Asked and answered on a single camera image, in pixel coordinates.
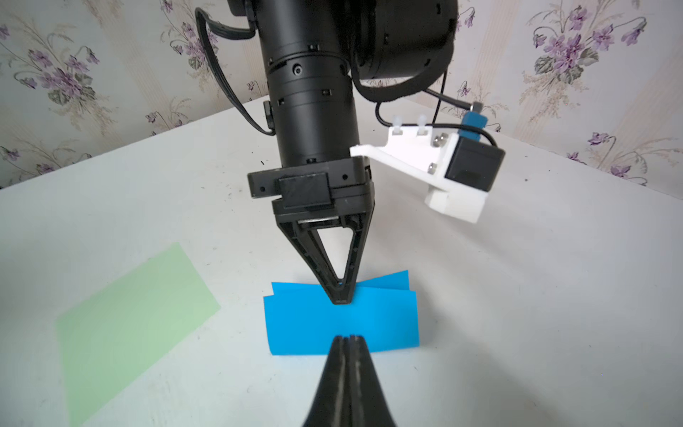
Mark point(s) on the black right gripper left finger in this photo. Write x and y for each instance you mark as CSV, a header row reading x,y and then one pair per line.
x,y
330,406

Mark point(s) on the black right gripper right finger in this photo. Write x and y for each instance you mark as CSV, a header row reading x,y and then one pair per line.
x,y
365,400

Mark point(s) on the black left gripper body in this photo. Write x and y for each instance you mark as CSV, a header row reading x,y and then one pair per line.
x,y
317,191

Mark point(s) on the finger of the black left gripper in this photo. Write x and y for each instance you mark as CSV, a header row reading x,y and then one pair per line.
x,y
359,225
304,236

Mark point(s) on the blue square paper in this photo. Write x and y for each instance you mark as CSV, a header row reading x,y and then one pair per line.
x,y
302,321

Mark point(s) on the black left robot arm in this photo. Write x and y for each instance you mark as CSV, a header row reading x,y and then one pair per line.
x,y
318,55

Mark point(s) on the left green paper sheet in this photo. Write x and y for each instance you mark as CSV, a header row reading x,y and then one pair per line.
x,y
110,339

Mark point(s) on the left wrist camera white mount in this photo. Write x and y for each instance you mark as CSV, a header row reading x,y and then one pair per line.
x,y
459,162

